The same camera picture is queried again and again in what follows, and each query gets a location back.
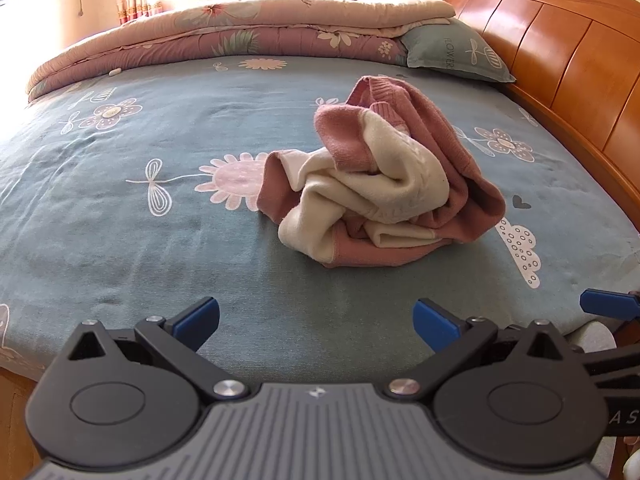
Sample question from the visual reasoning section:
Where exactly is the grey green printed pillow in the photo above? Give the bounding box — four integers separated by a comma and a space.
400, 17, 517, 84

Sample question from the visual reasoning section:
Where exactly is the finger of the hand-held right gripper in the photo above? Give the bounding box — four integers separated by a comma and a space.
579, 288, 640, 319

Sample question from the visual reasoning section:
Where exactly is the folded pink floral quilt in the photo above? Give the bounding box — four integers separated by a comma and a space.
25, 0, 457, 103

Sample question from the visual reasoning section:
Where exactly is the wooden bed headboard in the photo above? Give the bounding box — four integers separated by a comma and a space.
435, 0, 640, 233

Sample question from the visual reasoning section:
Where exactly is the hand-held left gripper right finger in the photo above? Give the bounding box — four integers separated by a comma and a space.
386, 298, 571, 402

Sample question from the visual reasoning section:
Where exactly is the pale grey round object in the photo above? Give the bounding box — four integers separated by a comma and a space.
570, 321, 619, 356

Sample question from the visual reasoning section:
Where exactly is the pink and white knit sweater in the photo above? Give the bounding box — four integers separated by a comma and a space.
257, 75, 507, 268

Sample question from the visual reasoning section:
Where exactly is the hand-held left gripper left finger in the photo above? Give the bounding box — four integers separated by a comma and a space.
67, 296, 250, 402

